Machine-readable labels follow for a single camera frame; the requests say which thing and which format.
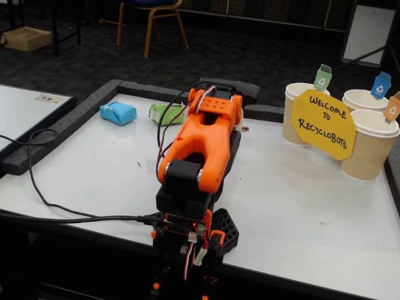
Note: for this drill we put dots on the orange gripper white tape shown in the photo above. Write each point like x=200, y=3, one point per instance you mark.
x=247, y=89

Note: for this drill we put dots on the green paper package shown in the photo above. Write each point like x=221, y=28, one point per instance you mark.
x=170, y=114

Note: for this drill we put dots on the blue paper package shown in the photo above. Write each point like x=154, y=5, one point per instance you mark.
x=120, y=113

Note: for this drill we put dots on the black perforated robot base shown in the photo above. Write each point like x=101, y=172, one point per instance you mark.
x=226, y=228

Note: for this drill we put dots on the orange and black robot arm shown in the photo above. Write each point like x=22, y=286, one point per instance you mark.
x=200, y=137

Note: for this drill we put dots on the short black foam border strip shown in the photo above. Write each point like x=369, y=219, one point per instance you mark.
x=265, y=112

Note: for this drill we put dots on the paper cup with green tag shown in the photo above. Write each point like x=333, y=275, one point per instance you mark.
x=289, y=128

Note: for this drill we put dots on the yellow handwritten welcome sign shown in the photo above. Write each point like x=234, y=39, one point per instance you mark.
x=325, y=125

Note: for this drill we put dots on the paper cup with blue tag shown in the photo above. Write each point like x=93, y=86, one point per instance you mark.
x=359, y=98

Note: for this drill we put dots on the orange cased controller board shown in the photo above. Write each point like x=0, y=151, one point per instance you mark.
x=181, y=223

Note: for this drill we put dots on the black stand rod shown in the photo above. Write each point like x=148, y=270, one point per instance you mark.
x=359, y=57

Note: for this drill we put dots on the paper cup with orange tag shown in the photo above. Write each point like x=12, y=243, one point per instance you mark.
x=372, y=156

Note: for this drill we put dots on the blue recycling bin tag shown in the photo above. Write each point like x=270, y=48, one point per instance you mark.
x=380, y=87

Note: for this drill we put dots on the white board on stand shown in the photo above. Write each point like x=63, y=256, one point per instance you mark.
x=365, y=31

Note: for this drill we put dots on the servo lead with white connector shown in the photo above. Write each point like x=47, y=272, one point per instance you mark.
x=200, y=257

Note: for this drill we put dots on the orange recycling bin tag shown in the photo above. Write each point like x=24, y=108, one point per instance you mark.
x=392, y=109

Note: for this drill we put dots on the small paper label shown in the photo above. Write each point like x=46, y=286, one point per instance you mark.
x=50, y=98

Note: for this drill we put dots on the white panel with black edge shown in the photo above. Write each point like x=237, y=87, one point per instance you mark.
x=22, y=106

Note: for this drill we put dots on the brown cardboard box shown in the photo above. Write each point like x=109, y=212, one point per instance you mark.
x=28, y=39

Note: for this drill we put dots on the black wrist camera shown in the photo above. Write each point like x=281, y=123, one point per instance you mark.
x=247, y=89

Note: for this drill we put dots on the gold frame chair blue seat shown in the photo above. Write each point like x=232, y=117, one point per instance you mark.
x=150, y=2

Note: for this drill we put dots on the black metal table frame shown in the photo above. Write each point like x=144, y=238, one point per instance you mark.
x=55, y=31

